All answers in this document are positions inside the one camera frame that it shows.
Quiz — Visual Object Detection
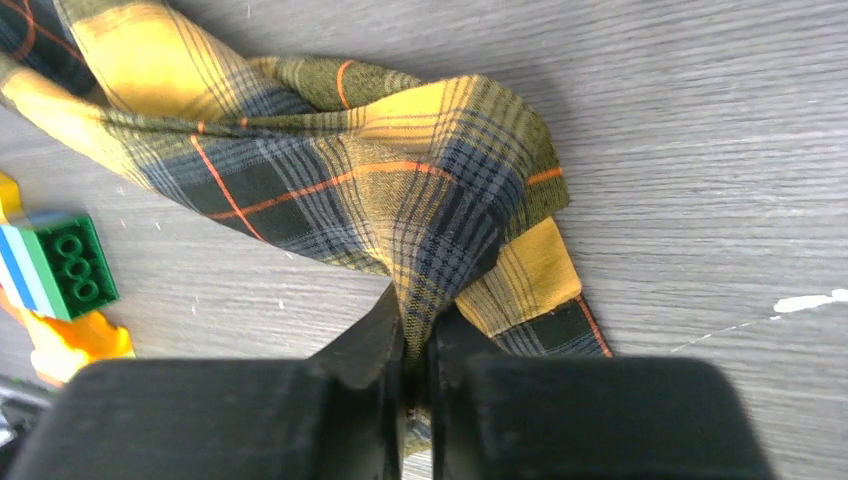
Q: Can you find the yellow plaid flannel shirt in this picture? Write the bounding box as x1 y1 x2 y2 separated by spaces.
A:
0 0 614 362

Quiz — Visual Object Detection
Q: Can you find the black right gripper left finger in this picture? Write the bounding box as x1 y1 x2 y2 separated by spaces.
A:
6 290 404 479

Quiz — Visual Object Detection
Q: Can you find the green toy brick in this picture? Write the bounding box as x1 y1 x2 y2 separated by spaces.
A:
1 212 120 322

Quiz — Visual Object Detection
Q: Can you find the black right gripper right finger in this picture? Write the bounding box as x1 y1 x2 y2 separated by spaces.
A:
427 309 775 479

